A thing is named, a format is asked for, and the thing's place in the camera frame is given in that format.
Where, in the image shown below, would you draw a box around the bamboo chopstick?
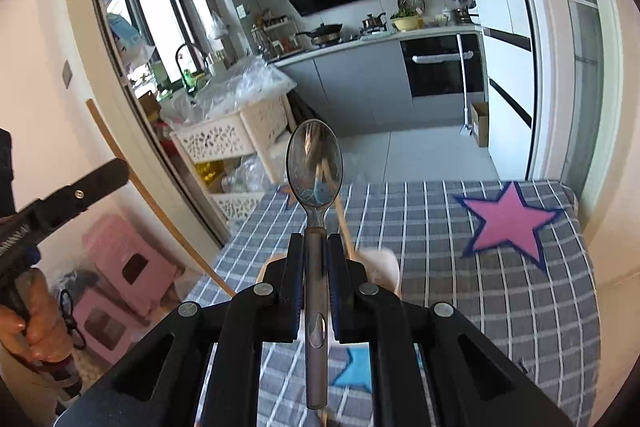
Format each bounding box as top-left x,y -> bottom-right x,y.
85,99 -> 236,297
319,160 -> 357,260

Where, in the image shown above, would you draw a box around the metal spoon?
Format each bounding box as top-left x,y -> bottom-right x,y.
286,118 -> 343,410

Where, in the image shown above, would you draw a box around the black kitchen faucet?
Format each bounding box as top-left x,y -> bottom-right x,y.
175,42 -> 206,94

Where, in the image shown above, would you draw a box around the person left hand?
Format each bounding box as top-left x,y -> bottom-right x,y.
0,269 -> 73,363

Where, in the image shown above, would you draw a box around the pink plastic stool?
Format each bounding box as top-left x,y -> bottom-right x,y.
82,215 -> 182,317
73,288 -> 144,364

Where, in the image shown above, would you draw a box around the grey checkered star tablecloth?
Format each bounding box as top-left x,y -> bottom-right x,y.
212,180 -> 600,426

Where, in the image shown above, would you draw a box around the beige plastic utensil holder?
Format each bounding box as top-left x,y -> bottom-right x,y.
255,246 -> 403,298

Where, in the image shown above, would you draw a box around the beige tiered storage cart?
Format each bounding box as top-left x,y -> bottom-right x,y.
170,96 -> 295,223

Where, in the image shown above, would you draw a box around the clear plastic bags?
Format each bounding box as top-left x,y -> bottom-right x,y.
160,56 -> 296,130

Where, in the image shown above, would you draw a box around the white mop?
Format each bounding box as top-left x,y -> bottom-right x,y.
456,34 -> 473,136

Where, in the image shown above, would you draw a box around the cardboard box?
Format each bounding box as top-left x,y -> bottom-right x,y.
471,102 -> 489,148

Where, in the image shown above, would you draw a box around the black built-in oven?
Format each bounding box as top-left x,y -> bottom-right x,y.
400,34 -> 485,98

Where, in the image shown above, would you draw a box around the black wok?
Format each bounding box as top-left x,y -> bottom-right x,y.
296,23 -> 343,47

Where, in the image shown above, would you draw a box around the cooking pot with lid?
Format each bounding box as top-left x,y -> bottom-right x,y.
360,12 -> 387,34

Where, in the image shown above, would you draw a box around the white refrigerator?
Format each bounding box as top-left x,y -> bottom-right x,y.
475,0 -> 536,180

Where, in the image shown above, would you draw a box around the yellow bowl with greens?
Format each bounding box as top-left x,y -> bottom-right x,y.
390,8 -> 424,32

